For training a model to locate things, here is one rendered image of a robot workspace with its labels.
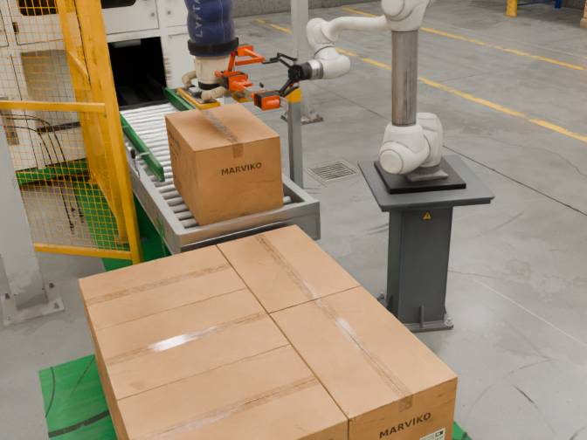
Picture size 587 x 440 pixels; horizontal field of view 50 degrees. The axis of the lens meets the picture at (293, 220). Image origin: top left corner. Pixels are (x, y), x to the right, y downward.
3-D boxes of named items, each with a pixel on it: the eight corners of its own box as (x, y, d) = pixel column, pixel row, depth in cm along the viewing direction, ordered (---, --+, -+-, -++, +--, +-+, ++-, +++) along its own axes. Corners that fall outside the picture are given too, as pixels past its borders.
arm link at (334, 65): (318, 85, 293) (308, 59, 296) (348, 79, 299) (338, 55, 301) (326, 73, 283) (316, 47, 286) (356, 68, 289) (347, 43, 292)
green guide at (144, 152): (95, 109, 473) (93, 98, 469) (109, 107, 477) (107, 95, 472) (146, 185, 343) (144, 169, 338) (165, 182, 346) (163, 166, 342)
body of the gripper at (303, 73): (310, 63, 282) (292, 66, 279) (311, 82, 286) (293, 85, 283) (303, 60, 288) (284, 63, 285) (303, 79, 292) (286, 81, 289)
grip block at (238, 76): (221, 86, 278) (220, 73, 275) (242, 83, 281) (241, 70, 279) (228, 91, 271) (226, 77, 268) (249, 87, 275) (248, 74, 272)
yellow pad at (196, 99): (177, 92, 309) (176, 82, 307) (196, 89, 313) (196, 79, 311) (199, 110, 282) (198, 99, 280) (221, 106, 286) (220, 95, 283)
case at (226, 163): (173, 185, 343) (163, 113, 325) (244, 172, 356) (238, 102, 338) (203, 232, 293) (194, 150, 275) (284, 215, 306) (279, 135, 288)
